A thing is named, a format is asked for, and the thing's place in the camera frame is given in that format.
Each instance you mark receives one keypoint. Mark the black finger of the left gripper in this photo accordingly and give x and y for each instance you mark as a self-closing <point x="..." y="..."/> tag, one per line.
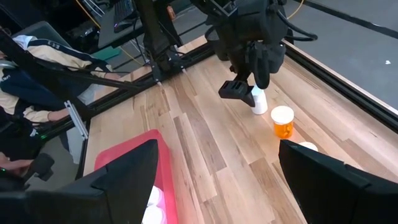
<point x="262" y="68"/>
<point x="234" y="89"/>

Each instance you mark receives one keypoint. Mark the silver metal bracket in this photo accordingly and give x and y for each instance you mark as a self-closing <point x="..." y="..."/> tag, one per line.
<point x="76" y="119"/>

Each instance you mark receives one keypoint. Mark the person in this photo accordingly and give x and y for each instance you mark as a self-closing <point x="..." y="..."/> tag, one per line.
<point x="62" y="54"/>

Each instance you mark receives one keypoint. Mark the green mat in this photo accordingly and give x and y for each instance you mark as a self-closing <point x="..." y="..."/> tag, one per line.
<point x="107" y="53"/>

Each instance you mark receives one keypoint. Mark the black frame strut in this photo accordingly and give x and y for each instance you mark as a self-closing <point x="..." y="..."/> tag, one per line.
<point x="118" y="84"/>

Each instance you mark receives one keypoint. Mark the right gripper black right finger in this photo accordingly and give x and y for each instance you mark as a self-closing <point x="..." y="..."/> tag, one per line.
<point x="326" y="193"/>

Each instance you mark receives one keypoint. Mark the grey chair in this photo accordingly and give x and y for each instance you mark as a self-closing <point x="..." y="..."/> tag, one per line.
<point x="43" y="31"/>

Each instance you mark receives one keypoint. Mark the grey laptop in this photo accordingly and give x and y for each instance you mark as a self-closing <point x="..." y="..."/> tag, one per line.
<point x="109" y="34"/>

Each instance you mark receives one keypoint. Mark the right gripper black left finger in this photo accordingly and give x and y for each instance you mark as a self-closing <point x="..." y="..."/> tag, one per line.
<point x="124" y="186"/>

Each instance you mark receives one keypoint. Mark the orange pill bottle white cap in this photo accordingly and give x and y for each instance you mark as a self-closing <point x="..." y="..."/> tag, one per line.
<point x="283" y="127"/>

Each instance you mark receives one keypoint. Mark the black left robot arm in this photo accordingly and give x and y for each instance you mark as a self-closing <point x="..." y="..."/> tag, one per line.
<point x="245" y="21"/>

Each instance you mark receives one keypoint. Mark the pink-red plastic basket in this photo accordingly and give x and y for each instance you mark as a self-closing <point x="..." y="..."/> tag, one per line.
<point x="169" y="177"/>

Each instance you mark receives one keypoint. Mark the person's hand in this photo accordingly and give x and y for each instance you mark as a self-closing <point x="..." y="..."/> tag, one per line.
<point x="14" y="168"/>
<point x="59" y="114"/>

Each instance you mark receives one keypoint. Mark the black frame post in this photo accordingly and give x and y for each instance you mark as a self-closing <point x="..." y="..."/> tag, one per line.
<point x="152" y="31"/>

